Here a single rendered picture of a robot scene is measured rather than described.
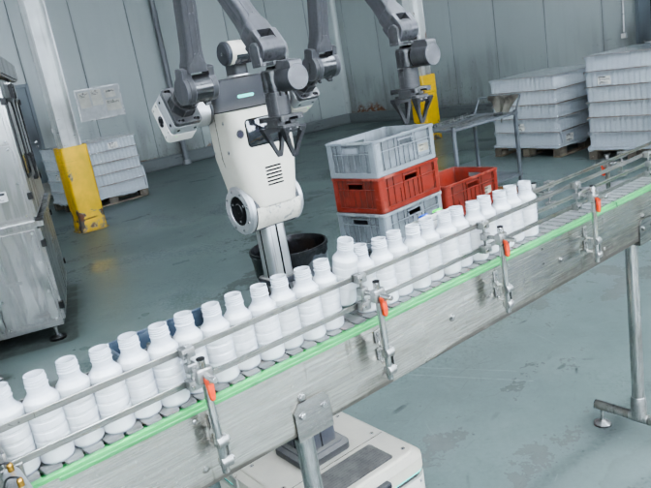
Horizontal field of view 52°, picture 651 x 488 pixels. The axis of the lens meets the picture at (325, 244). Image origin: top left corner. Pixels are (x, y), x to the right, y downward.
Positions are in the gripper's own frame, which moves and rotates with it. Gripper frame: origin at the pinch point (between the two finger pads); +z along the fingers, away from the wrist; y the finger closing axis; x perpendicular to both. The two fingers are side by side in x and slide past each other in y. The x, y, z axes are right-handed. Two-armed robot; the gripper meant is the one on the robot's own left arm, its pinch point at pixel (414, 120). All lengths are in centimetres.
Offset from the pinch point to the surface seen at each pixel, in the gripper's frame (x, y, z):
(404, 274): 28.2, -18.1, 34.0
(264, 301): 69, -18, 27
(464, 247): 5.0, -17.8, 33.9
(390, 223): -128, 158, 80
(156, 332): 93, -18, 24
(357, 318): 44, -17, 40
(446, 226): 10.7, -17.5, 26.3
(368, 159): -122, 163, 39
